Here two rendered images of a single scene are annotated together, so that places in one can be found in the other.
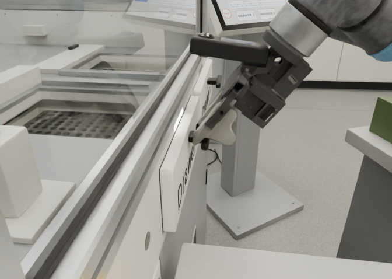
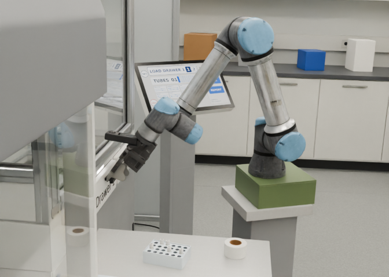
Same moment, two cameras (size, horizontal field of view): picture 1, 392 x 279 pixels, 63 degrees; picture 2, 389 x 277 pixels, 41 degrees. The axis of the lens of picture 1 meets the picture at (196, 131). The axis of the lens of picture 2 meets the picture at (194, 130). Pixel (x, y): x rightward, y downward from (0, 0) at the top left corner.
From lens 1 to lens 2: 132 cm
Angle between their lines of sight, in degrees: 12
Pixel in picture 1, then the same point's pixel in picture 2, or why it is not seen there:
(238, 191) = not seen: hidden behind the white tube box
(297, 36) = (146, 134)
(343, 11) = (162, 126)
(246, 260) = (127, 233)
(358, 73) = (337, 151)
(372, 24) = (176, 130)
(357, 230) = not seen: hidden behind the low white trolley
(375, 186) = (238, 224)
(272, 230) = not seen: outside the picture
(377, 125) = (237, 183)
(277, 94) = (142, 157)
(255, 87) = (131, 154)
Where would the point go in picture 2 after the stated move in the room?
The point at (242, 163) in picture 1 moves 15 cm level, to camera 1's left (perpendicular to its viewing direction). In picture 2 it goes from (177, 231) to (150, 230)
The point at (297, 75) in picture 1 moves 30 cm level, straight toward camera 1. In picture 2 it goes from (149, 149) to (112, 177)
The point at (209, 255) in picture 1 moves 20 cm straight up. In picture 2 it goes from (110, 232) to (109, 175)
